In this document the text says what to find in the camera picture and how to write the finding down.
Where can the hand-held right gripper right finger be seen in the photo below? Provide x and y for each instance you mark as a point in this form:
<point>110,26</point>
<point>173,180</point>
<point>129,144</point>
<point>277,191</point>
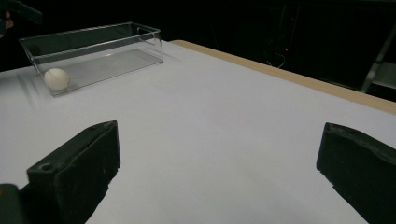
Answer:
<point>361,168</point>

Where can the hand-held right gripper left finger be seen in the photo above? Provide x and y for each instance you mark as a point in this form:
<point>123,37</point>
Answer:
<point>71,174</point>

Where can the white metal stand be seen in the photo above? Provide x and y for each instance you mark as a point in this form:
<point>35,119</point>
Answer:
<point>378,68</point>

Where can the clear plastic box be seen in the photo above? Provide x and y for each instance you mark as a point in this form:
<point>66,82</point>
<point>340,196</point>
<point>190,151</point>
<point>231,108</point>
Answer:
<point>106,62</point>

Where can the white ball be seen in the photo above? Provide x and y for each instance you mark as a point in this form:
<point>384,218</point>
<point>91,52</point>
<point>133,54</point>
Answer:
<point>56,79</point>

